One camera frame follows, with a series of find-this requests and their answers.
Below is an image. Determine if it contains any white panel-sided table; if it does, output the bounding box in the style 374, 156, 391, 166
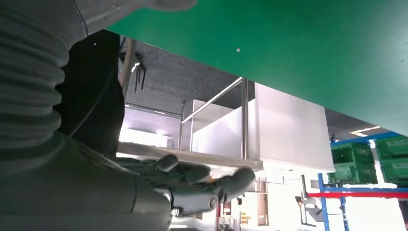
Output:
191, 82, 335, 173

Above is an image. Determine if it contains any stainless steel table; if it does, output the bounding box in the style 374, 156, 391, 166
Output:
116, 76, 265, 171

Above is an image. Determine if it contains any blue steel shelf rack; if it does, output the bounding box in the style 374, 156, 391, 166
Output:
317, 130, 408, 231

